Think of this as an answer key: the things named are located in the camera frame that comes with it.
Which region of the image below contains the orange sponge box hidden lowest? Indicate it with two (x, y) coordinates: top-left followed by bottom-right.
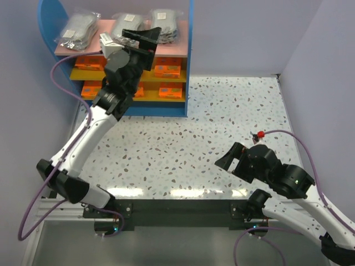
(154, 57), (182, 79)

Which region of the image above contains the silver sponge pack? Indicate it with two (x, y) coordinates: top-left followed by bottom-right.
(110, 13), (145, 47)
(55, 10), (101, 52)
(150, 9), (181, 44)

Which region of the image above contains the silver sponge pack top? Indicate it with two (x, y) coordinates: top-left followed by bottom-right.
(150, 9), (181, 44)

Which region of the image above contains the orange sponge box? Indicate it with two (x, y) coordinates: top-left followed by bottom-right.
(134, 82), (144, 98)
(81, 80), (102, 100)
(74, 55), (107, 71)
(158, 82), (183, 99)

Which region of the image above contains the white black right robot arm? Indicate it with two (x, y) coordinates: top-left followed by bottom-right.
(215, 142), (354, 265)

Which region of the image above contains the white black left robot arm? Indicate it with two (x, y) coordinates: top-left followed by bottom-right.
(37, 27), (161, 210)

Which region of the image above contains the blue pink yellow shelf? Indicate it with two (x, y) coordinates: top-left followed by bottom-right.
(37, 1), (194, 117)

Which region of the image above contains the orange sponge box on shelf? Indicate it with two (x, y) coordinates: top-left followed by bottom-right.
(81, 80), (102, 100)

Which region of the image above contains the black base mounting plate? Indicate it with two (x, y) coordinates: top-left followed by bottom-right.
(83, 199), (265, 233)

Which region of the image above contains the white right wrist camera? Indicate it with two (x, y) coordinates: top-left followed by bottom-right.
(251, 131), (265, 145)

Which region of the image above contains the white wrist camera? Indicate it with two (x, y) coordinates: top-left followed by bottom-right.
(99, 32), (124, 59)
(251, 131), (265, 145)

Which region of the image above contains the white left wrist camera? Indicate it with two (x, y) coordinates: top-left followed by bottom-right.
(99, 32), (124, 59)

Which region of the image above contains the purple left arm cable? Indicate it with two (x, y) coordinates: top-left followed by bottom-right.
(17, 50), (125, 241)

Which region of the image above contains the aluminium frame rail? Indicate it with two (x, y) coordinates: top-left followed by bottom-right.
(21, 193), (84, 266)

